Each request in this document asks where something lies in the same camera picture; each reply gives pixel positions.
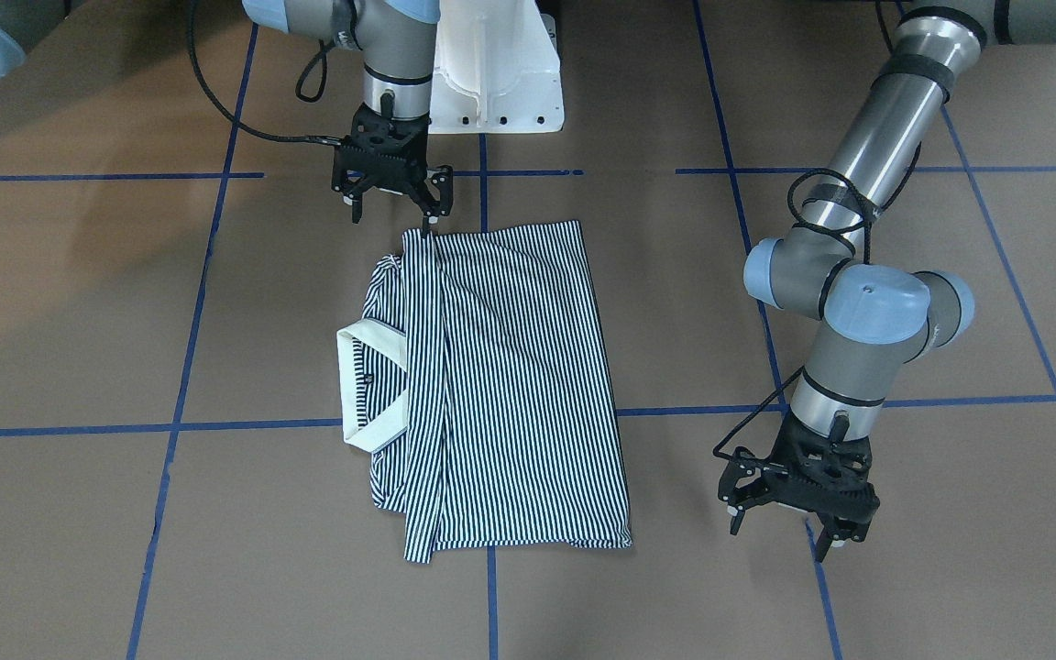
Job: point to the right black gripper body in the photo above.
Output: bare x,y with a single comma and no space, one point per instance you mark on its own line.
437,187

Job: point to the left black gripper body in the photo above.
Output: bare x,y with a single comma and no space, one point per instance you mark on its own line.
735,483

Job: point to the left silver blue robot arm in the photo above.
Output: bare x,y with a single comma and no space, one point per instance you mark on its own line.
873,319

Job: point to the striped polo shirt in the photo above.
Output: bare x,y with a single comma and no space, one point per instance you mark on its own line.
476,381

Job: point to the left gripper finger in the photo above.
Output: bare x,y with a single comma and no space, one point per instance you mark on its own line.
737,511
834,531

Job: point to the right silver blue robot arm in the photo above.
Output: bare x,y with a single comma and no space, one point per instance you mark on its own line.
396,38

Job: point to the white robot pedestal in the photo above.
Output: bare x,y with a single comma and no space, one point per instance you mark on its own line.
497,70

